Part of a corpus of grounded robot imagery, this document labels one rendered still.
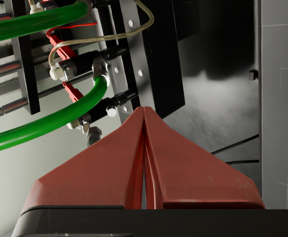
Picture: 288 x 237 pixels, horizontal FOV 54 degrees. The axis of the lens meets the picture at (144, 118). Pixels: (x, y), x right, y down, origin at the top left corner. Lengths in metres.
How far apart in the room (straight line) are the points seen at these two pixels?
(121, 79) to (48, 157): 0.34
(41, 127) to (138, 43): 0.26
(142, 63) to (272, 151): 0.23
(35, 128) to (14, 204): 0.55
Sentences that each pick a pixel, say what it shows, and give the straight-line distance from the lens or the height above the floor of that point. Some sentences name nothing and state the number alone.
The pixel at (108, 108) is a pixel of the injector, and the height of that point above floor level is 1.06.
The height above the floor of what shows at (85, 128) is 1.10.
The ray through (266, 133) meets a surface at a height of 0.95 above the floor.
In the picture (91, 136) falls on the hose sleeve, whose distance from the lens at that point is 0.39.
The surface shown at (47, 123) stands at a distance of 0.25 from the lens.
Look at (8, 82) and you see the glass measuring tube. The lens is 0.69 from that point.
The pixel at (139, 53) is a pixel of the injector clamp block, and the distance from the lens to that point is 0.47.
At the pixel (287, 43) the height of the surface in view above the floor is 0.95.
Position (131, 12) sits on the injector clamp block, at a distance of 0.46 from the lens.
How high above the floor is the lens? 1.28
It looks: 35 degrees down
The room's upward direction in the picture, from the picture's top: 121 degrees counter-clockwise
